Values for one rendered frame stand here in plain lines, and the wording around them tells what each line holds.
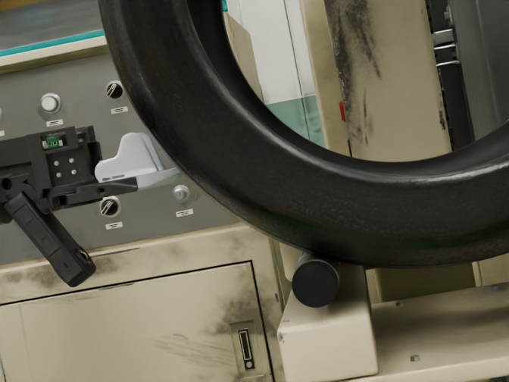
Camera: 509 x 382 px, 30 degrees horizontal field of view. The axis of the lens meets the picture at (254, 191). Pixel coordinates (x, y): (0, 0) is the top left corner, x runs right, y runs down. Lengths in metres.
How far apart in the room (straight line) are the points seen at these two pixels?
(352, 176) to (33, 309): 0.99
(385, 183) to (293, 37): 9.57
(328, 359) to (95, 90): 0.93
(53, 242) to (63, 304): 0.71
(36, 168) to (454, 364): 0.45
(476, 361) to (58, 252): 0.43
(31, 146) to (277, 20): 9.41
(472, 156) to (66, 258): 0.48
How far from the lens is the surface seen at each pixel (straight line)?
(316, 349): 0.91
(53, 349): 1.73
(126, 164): 0.98
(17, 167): 1.02
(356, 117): 1.25
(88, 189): 0.96
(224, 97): 0.85
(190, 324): 1.67
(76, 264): 1.00
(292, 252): 1.24
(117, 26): 0.90
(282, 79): 10.31
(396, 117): 1.26
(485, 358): 0.93
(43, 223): 1.01
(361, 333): 0.91
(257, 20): 10.39
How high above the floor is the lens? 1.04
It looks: 3 degrees down
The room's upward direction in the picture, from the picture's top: 11 degrees counter-clockwise
